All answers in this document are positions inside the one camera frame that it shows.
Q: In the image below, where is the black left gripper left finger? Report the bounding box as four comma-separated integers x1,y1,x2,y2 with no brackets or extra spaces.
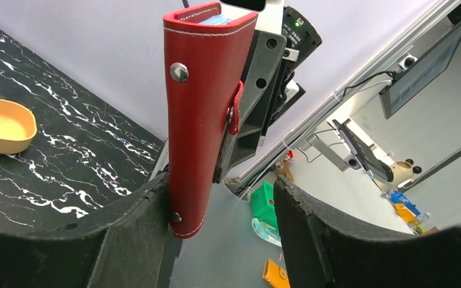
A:
0,173,169,287

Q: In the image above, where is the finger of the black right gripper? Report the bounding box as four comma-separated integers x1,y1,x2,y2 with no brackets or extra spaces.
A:
212,30,287,183

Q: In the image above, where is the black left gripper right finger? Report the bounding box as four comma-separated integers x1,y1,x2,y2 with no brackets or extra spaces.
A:
274,176,461,287

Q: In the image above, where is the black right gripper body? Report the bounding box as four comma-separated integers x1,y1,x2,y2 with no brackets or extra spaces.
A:
262,6,322,140

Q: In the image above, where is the red leather card holder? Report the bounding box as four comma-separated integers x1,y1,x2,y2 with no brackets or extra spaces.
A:
163,2,258,239

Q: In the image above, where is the orange object on floor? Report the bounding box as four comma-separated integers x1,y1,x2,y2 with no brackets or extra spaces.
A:
262,259,290,288

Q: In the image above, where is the green plastic box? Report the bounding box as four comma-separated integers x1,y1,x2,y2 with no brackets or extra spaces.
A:
250,181,278,229

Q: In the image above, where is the blue yellow items pile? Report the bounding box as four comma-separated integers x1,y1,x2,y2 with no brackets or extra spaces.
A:
381,191,439,235

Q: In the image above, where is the tilted computer monitor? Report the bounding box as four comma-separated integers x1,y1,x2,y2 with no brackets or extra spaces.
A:
379,21,461,119

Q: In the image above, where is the beige bear toy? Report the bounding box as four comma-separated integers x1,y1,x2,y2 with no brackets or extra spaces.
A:
373,158,423,193

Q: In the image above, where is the yellow oval tray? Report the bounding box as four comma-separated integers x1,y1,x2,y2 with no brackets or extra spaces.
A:
0,98,37,154

